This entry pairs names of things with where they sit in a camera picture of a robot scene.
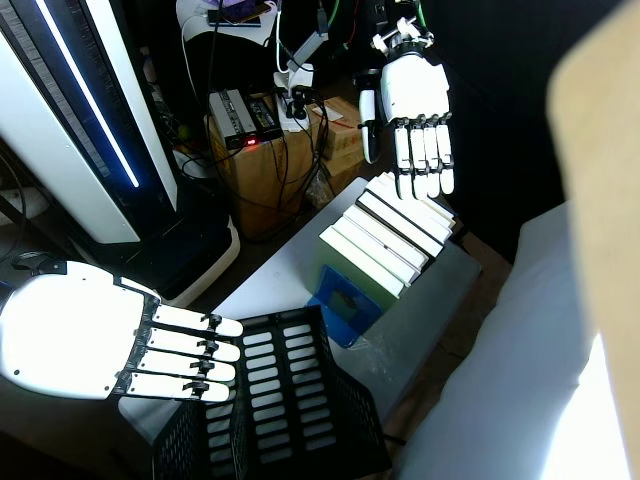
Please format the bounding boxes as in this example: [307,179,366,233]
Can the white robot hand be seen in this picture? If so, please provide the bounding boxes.
[357,49,457,201]
[0,259,245,404]

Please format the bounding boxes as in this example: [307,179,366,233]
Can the small plain cardboard box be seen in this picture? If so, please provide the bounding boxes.
[319,149,369,190]

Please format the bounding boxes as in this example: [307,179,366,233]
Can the thick cream book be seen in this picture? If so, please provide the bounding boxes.
[366,174,454,236]

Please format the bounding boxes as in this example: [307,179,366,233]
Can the thin cream book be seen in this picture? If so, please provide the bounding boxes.
[379,171,459,226]

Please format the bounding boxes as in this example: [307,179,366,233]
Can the white power strip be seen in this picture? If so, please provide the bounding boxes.
[272,64,317,134]

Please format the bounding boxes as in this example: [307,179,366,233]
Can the clear plastic bag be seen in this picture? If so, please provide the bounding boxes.
[304,172,334,209]

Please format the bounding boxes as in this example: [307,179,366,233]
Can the black power adapter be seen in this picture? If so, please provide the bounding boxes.
[247,97,284,142]

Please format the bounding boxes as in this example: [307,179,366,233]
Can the large cardboard box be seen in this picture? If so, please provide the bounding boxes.
[207,92,324,244]

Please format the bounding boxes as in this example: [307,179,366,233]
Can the green cover book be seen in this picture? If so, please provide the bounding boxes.
[313,223,407,304]

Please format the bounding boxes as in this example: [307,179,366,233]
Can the silver power supply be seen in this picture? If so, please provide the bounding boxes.
[208,89,255,150]

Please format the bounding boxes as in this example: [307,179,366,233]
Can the dark flat tablet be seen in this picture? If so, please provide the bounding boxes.
[207,5,264,27]

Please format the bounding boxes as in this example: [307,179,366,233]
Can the tan board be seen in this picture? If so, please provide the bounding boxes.
[547,0,640,480]

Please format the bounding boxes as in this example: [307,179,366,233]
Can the white black tower with light strip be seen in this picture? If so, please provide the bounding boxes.
[0,0,241,307]

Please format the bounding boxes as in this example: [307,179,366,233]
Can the blue bookend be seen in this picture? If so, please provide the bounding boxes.
[305,264,384,349]

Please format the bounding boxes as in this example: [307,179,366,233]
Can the black mesh file rack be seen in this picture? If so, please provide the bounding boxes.
[151,305,391,480]

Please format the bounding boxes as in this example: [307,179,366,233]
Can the white round stool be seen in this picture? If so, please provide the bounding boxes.
[177,0,279,51]

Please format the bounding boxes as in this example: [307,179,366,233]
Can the white bedding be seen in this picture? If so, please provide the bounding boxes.
[392,199,609,480]

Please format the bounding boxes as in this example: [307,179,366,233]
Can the white hanging cable adapter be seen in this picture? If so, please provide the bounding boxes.
[292,29,331,69]

